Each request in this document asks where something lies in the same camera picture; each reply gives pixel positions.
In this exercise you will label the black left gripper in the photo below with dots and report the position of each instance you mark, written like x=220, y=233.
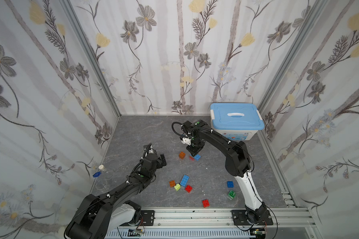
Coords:
x=160, y=160

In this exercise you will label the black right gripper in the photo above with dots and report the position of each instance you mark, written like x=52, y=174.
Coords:
x=194, y=149

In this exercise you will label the orange lego brick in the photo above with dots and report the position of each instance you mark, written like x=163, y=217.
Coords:
x=182, y=155

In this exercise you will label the red lego brick front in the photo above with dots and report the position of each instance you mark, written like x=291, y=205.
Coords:
x=205, y=203

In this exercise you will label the red lego brick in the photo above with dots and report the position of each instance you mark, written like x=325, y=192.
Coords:
x=188, y=188
x=205, y=203

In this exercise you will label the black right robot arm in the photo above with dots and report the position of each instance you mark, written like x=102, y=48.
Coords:
x=237, y=162

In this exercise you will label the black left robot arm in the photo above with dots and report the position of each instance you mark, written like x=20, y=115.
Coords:
x=96, y=215

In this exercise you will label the brown-orange lego brick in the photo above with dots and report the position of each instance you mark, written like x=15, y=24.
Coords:
x=172, y=183

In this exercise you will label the light blue long lego brick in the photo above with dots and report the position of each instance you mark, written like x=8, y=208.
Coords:
x=184, y=181

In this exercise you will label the lime green lego brick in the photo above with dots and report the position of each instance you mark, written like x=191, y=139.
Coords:
x=177, y=187

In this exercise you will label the red lego brick left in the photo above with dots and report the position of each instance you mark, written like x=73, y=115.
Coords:
x=188, y=188

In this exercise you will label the blue small lego brick right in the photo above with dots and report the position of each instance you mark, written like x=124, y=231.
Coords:
x=230, y=184

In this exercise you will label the blue lid storage box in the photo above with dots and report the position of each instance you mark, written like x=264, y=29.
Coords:
x=236, y=121

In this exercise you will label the clear bottle white cap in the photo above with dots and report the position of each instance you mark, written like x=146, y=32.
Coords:
x=106, y=173

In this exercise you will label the clear bottle blue cap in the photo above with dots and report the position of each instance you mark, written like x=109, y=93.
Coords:
x=100, y=181

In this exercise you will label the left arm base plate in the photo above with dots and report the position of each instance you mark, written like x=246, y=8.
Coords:
x=143, y=217

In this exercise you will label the white perforated cable tray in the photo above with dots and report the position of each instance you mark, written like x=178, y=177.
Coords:
x=220, y=233

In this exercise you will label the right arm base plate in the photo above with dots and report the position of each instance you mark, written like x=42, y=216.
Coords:
x=249, y=218

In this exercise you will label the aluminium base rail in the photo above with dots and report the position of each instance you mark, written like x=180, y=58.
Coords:
x=222, y=218

